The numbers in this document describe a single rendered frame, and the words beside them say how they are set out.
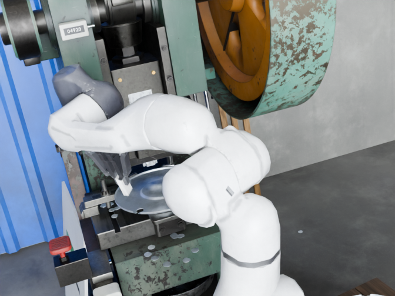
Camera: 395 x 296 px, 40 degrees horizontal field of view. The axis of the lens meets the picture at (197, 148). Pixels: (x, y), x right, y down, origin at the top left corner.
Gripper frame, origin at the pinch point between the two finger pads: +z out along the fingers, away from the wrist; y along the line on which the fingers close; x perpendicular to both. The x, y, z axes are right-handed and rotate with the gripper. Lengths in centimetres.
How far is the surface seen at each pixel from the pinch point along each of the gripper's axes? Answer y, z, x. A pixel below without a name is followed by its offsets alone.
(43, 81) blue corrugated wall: -101, 29, 88
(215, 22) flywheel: 5, -6, 73
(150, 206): 2.5, 12.8, 3.0
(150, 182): -4.2, 16.2, 15.0
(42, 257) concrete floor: -111, 106, 36
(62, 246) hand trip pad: -14.9, 8.0, -17.4
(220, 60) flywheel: 9, 3, 61
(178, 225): 6.1, 25.5, 6.6
